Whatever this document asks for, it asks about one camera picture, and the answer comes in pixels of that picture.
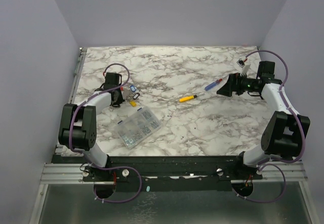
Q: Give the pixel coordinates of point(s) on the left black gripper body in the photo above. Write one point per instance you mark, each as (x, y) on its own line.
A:
(119, 98)

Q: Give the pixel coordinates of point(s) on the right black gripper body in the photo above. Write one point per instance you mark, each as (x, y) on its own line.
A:
(235, 84)

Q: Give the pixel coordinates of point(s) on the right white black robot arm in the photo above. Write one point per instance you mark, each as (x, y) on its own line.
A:
(284, 136)

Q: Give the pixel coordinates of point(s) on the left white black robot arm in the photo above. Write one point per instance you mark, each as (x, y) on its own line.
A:
(78, 126)

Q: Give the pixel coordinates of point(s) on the clear plastic screw box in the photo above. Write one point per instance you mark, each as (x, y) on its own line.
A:
(137, 127)

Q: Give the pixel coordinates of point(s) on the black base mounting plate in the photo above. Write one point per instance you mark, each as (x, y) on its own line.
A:
(164, 174)

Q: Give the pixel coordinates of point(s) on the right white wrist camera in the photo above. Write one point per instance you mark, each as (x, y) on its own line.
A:
(244, 65)

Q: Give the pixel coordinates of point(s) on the blue handled screwdriver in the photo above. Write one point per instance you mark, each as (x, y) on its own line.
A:
(213, 84)

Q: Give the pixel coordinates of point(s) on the aluminium left side rail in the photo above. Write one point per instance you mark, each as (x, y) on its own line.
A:
(77, 74)

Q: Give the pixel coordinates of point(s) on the aluminium rail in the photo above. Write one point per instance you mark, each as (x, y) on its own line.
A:
(77, 74)
(71, 174)

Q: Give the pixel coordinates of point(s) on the yellow handled screwdriver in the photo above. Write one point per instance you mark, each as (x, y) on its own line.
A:
(187, 98)

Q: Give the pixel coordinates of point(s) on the aluminium front rail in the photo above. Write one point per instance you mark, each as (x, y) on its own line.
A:
(71, 174)

